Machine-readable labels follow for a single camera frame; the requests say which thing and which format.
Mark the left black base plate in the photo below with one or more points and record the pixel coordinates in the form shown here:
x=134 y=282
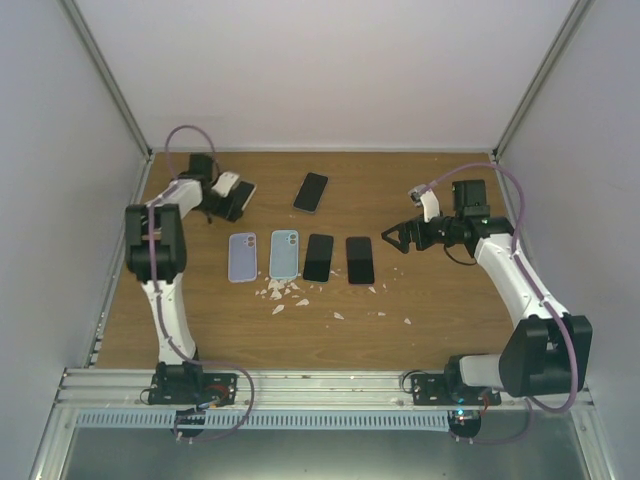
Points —
x=212 y=389

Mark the black smartphone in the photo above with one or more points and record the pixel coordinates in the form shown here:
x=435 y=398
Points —
x=317 y=265

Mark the purple smartphone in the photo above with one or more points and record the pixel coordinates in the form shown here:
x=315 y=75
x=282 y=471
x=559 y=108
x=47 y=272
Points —
x=360 y=267

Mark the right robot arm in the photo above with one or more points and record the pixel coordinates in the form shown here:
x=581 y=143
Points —
x=548 y=351

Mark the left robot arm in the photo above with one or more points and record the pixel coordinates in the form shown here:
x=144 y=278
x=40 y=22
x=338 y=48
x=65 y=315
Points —
x=156 y=253

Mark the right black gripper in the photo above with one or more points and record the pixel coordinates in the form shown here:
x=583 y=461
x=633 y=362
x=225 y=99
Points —
x=405 y=232

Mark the phone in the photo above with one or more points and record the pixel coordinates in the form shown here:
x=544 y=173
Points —
x=310 y=192
x=242 y=257
x=243 y=194

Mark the white debris pile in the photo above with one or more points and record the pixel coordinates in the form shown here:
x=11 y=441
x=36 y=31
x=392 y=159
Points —
x=282 y=294

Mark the light blue phone case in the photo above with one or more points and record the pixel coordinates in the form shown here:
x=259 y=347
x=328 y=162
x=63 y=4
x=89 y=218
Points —
x=284 y=254

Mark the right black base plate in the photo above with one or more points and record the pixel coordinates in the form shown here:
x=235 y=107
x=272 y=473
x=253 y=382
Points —
x=434 y=389

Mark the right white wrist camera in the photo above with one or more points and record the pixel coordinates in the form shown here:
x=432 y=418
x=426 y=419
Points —
x=424 y=197

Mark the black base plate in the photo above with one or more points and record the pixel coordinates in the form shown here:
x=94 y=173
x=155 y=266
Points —
x=434 y=389
x=212 y=389

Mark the aluminium rail frame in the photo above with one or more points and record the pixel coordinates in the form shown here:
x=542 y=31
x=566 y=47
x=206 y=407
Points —
x=274 y=389

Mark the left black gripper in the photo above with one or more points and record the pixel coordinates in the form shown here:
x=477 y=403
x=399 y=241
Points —
x=224 y=211

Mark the grey slotted cable duct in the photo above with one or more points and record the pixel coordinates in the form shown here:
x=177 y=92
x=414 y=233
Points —
x=277 y=420

